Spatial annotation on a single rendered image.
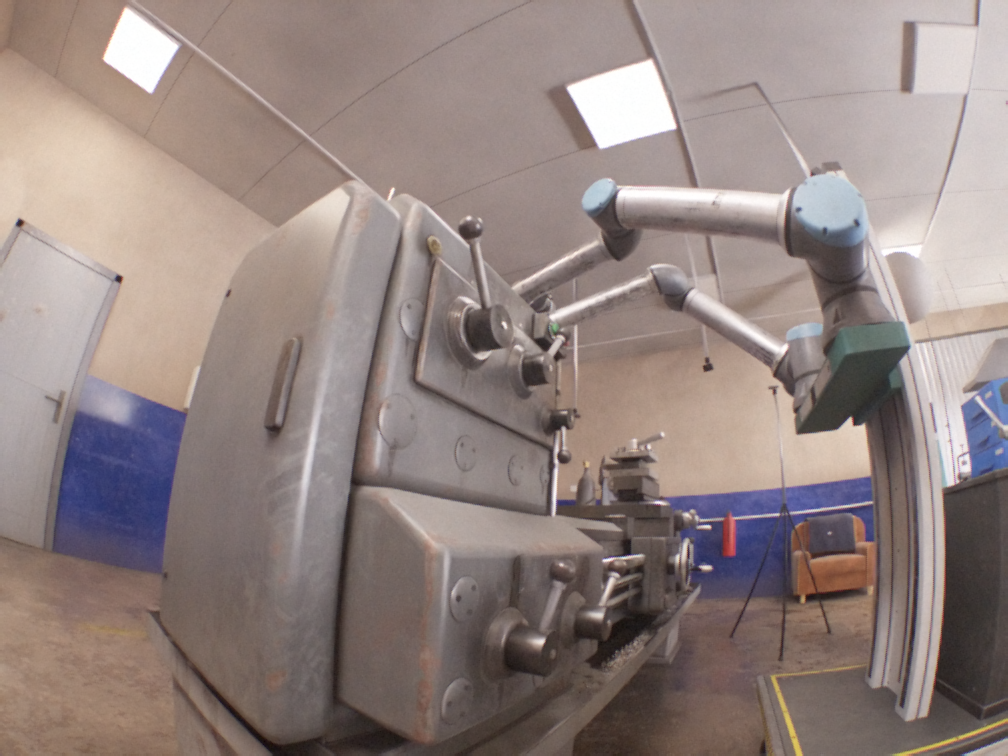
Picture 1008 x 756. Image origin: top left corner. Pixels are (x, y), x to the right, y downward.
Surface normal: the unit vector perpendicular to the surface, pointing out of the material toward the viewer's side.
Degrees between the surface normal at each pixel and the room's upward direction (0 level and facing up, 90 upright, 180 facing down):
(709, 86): 180
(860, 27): 180
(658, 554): 90
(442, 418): 90
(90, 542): 90
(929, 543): 90
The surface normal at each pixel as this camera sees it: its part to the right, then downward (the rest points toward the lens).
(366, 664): -0.51, -0.34
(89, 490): 0.86, -0.13
